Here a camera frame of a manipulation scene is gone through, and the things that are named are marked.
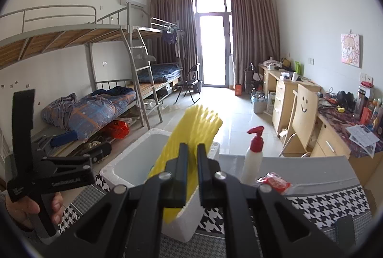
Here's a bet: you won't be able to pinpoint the large metal bunk bed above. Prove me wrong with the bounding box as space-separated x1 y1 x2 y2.
0 5 156 157

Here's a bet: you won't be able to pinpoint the small metal bunk bed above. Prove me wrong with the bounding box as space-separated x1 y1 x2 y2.
129 17 184 115

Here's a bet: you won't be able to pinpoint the blue flat box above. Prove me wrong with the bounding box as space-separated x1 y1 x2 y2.
51 131 78 147

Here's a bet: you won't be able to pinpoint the black smartphone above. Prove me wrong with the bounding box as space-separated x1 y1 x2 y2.
334 214 356 250

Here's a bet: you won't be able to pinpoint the houndstooth table cloth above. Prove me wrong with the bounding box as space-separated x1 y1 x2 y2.
57 155 374 258

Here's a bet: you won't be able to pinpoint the black headphones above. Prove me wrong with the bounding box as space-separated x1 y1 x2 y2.
337 90 355 110

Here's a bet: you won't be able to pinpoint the row of toiletry bottles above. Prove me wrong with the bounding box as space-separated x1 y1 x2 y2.
356 81 383 133

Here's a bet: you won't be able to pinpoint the red plastic bag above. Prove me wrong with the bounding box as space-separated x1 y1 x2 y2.
105 120 130 140

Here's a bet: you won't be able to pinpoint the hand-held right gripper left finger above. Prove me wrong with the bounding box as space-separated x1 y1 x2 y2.
45 143 192 258

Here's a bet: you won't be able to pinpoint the red snack packet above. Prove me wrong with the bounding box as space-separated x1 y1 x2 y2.
256 173 291 194

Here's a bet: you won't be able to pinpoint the glass balcony door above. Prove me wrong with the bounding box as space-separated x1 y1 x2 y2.
191 0 234 88

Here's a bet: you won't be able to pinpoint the white spray bottle red top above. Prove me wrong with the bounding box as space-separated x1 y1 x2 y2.
241 126 265 185

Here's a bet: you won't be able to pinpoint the metal bed ladder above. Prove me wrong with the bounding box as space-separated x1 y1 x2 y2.
121 27 163 130

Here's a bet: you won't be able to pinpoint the wooden chair with smiley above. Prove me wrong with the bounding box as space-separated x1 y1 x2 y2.
278 83 319 158

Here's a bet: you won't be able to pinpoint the dark hanging clothes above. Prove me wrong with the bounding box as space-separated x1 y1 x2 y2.
162 28 184 58

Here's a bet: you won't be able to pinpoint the blue plaid quilt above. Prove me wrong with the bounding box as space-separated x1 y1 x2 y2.
41 86 136 131

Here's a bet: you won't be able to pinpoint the cartoon wall picture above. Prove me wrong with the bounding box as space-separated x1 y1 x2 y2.
340 33 363 68

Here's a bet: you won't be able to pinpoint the person's left hand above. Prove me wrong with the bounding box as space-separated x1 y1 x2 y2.
6 191 65 231

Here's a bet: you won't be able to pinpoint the light wooden desk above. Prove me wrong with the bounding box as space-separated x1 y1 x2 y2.
258 62 322 136

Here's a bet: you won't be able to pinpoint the white foam box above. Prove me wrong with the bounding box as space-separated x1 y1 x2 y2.
100 127 220 243

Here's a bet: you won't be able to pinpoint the printed paper sheets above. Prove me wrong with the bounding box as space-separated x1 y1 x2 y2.
346 124 380 154

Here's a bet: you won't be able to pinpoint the wooden desk with dark cover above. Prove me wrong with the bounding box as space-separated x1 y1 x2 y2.
311 93 383 187

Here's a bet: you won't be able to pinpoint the brown curtain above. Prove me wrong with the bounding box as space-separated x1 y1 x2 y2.
150 0 198 88
230 0 282 91

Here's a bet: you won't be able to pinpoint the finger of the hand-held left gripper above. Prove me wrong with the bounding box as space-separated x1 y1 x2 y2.
42 143 113 169

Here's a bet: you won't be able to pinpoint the dark blue checked bedding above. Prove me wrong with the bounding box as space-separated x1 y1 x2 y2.
138 63 184 83

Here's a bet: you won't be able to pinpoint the black folding chair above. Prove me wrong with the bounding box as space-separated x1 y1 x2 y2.
174 62 202 103

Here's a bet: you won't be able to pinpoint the grey trash bin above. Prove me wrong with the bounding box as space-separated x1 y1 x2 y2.
251 93 268 114

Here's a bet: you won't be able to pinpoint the grey cloth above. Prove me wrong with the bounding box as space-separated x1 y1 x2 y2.
133 51 156 62

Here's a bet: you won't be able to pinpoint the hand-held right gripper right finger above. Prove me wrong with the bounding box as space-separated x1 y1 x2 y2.
197 143 356 258

